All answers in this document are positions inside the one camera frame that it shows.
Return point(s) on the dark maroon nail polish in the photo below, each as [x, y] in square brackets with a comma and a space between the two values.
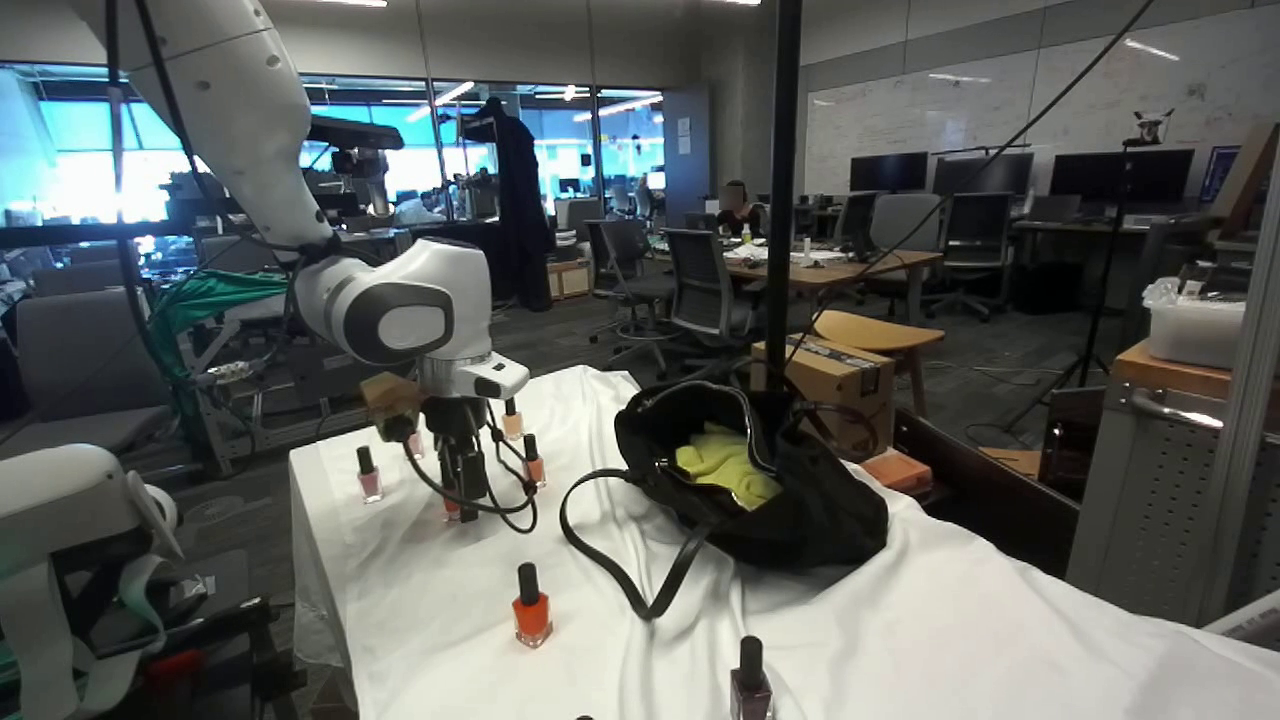
[750, 684]

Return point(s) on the peach nail polish back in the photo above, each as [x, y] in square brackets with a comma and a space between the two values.
[512, 423]

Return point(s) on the grey office chair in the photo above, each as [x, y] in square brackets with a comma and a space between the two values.
[704, 297]

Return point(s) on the white tablecloth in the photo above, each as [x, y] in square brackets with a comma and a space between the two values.
[942, 626]

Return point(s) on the pink nail polish left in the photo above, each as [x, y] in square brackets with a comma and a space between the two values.
[366, 475]

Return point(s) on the black vertical pole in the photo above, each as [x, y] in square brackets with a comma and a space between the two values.
[787, 93]

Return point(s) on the black bag with strap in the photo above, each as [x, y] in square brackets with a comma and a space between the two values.
[821, 517]

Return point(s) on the red-orange nail polish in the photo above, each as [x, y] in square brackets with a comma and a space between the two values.
[453, 513]

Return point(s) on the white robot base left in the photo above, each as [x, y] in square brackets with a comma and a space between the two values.
[61, 506]

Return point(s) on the large orange nail polish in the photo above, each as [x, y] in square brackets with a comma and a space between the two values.
[535, 614]

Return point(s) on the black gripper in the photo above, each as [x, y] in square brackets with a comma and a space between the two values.
[453, 429]

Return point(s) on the white metal cabinet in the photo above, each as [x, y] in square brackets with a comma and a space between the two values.
[1145, 517]

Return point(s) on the yellow cloth in bag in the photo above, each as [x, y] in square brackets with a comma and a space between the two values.
[718, 461]

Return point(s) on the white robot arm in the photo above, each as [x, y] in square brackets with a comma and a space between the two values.
[222, 79]

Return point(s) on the cardboard box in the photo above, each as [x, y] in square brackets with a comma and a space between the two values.
[845, 399]

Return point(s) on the black tripod stand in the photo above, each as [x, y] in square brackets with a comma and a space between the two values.
[1108, 234]

